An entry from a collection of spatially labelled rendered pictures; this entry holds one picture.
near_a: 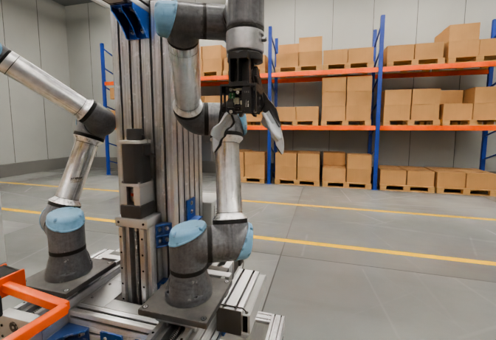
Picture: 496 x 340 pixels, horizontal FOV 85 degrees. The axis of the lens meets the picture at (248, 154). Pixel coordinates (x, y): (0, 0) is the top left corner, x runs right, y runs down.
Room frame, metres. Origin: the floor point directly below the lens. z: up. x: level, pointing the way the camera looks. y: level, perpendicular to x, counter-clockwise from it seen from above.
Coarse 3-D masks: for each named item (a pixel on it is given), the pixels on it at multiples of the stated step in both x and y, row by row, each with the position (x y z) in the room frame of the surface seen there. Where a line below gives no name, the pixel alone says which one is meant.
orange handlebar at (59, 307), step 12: (12, 288) 0.61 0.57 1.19; (24, 288) 0.61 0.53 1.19; (24, 300) 0.60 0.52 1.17; (36, 300) 0.58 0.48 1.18; (48, 300) 0.57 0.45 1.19; (60, 300) 0.57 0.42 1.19; (48, 312) 0.53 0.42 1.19; (60, 312) 0.54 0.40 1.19; (36, 324) 0.50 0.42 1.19; (48, 324) 0.51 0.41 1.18; (12, 336) 0.46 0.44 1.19; (24, 336) 0.47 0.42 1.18
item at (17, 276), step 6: (6, 264) 0.70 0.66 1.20; (0, 270) 0.67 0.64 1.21; (6, 270) 0.67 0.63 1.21; (12, 270) 0.67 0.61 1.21; (18, 270) 0.67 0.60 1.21; (0, 276) 0.64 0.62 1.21; (6, 276) 0.64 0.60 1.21; (12, 276) 0.65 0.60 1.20; (18, 276) 0.66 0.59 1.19; (24, 276) 0.68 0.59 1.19; (0, 282) 0.63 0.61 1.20; (18, 282) 0.66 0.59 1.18; (24, 282) 0.67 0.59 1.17; (0, 288) 0.63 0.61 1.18; (0, 294) 0.62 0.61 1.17; (6, 294) 0.64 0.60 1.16
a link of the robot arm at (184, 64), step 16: (160, 0) 0.61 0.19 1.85; (176, 0) 0.61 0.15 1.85; (160, 16) 0.59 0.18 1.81; (176, 16) 0.60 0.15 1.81; (192, 16) 0.60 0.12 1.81; (160, 32) 0.61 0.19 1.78; (176, 32) 0.61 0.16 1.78; (192, 32) 0.62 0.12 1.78; (176, 48) 0.65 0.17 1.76; (192, 48) 0.66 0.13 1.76; (176, 64) 0.70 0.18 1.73; (192, 64) 0.70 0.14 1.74; (176, 80) 0.75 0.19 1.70; (192, 80) 0.75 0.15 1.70; (176, 96) 0.81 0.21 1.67; (192, 96) 0.80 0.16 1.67; (176, 112) 0.87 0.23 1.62; (192, 112) 0.87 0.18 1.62; (192, 128) 0.92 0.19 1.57
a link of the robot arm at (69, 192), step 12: (84, 132) 1.10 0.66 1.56; (84, 144) 1.10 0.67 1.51; (96, 144) 1.13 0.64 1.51; (72, 156) 1.09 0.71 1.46; (84, 156) 1.10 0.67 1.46; (72, 168) 1.07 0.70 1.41; (84, 168) 1.10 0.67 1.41; (72, 180) 1.07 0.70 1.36; (84, 180) 1.11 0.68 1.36; (60, 192) 1.05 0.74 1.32; (72, 192) 1.06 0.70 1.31; (48, 204) 1.03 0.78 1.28; (60, 204) 1.02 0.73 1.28; (72, 204) 1.05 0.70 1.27
